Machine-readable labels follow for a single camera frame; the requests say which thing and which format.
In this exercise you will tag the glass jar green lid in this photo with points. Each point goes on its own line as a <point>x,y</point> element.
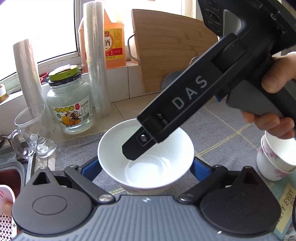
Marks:
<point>70,99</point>

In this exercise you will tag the grey checked table mat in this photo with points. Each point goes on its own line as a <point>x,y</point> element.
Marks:
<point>220,136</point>

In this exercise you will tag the white bowl pink flowers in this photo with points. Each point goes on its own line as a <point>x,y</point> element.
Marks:
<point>268,169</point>
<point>280,152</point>

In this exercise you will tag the person's right hand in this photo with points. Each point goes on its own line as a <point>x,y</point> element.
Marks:
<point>282,71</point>

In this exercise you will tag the person's left hand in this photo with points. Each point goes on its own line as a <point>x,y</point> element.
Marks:
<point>6,208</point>

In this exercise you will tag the cleaver knife black handle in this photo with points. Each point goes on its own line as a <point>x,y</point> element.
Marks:
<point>174,75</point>

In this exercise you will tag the metal wire rack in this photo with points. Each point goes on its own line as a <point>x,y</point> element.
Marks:
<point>132,50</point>

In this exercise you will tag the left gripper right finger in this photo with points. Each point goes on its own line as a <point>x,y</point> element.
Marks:
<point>209,178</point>

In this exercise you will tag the orange cooking wine jug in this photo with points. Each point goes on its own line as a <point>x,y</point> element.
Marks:
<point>114,44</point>

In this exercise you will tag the clear glass mug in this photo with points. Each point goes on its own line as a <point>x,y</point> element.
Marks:
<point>34,125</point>

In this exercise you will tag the tall plastic cup stack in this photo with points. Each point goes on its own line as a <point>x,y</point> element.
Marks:
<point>95,54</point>

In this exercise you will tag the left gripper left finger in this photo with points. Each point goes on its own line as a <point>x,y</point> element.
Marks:
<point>81,178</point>

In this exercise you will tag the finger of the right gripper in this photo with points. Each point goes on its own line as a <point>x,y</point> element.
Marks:
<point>137,144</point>

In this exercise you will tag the bamboo cutting board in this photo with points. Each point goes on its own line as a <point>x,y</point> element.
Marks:
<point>166,43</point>

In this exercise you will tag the pink sink strainer basket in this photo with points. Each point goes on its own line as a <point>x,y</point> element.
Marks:
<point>8,226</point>

